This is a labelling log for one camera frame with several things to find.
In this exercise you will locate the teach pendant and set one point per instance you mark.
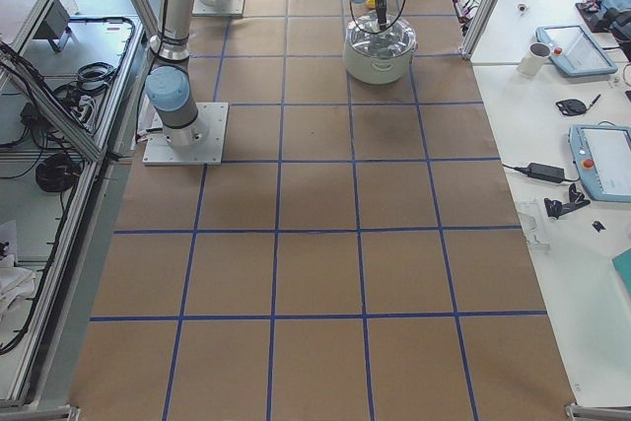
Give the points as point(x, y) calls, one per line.
point(575, 52)
point(602, 156)

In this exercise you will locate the white cloth heap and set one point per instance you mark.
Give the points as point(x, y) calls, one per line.
point(17, 282)

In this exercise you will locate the black power adapter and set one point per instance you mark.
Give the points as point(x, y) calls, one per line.
point(545, 172)

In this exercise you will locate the pale green pot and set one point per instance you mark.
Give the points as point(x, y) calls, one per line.
point(374, 71)

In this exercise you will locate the aluminium frame post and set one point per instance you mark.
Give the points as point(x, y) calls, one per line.
point(485, 2)

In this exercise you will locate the upper teach pendant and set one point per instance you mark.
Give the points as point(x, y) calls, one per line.
point(575, 52)

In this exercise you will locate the lower teach pendant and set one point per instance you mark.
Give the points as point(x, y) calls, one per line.
point(602, 156)

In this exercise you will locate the glass pot lid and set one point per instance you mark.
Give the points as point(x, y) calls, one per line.
point(364, 36)

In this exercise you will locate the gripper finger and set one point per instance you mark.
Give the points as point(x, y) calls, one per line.
point(381, 11)

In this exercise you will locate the white mug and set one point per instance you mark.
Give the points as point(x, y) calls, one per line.
point(535, 57)

